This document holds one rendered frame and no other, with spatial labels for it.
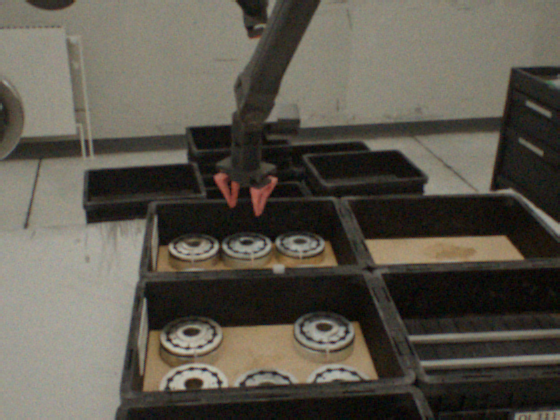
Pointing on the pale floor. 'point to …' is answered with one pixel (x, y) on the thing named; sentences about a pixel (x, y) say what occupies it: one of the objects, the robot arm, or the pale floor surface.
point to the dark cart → (531, 139)
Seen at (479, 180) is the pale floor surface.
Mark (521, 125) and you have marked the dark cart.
